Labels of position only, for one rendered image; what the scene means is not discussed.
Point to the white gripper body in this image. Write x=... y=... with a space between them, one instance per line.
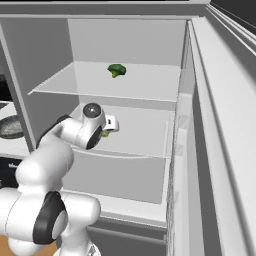
x=113 y=125

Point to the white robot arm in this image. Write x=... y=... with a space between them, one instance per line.
x=46 y=160

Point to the glass fridge shelf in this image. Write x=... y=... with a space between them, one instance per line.
x=140 y=83
x=143 y=136

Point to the clear fridge drawer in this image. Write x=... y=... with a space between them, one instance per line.
x=126 y=176

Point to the grey fridge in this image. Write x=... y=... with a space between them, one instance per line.
x=133 y=40

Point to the grey fridge door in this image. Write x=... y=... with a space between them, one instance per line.
x=213 y=133

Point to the green broccoli floret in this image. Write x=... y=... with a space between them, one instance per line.
x=117 y=70

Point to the white hob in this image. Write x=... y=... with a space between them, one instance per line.
x=13 y=145

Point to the dark grey frying pan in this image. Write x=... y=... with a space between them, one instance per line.
x=10 y=127

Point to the black oven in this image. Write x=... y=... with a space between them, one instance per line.
x=8 y=170

